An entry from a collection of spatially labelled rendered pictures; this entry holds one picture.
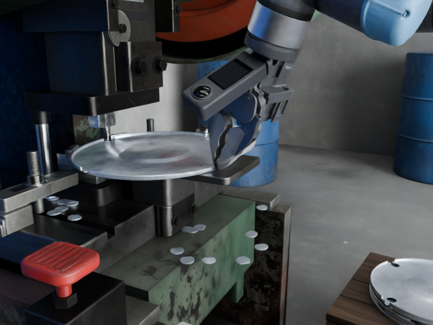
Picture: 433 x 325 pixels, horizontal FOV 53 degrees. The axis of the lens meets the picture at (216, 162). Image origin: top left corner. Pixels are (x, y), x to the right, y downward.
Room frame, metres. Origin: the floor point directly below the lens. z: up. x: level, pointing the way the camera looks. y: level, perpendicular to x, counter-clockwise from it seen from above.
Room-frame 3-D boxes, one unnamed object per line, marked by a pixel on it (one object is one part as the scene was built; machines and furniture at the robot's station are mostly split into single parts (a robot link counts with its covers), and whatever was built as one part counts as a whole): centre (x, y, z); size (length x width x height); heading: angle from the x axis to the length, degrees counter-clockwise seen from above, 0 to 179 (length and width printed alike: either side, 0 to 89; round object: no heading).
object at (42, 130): (0.77, 0.31, 0.81); 0.02 x 0.02 x 0.14
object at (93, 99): (0.82, 0.22, 0.86); 0.20 x 0.16 x 0.05; 153
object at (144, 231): (0.81, 0.22, 0.68); 0.45 x 0.30 x 0.06; 153
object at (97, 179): (0.81, 0.21, 0.76); 0.15 x 0.09 x 0.05; 153
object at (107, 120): (0.81, 0.21, 0.84); 0.05 x 0.03 x 0.04; 153
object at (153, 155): (0.75, 0.11, 0.79); 0.29 x 0.29 x 0.01
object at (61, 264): (0.41, 0.16, 0.72); 0.07 x 0.06 x 0.08; 63
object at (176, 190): (0.73, 0.06, 0.72); 0.25 x 0.14 x 0.14; 63
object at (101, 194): (0.82, 0.22, 0.72); 0.20 x 0.16 x 0.03; 153
